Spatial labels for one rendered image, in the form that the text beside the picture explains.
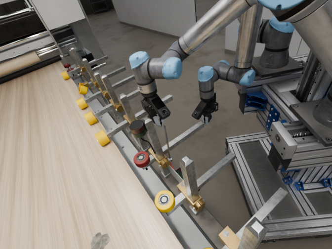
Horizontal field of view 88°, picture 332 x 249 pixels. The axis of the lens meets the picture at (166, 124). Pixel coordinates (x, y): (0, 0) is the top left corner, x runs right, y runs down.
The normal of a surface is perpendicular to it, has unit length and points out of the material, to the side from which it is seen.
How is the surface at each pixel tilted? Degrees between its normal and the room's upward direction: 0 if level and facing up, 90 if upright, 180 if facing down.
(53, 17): 90
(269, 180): 0
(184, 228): 0
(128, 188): 0
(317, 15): 88
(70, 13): 90
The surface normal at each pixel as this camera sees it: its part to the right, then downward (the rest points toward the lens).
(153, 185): -0.20, -0.72
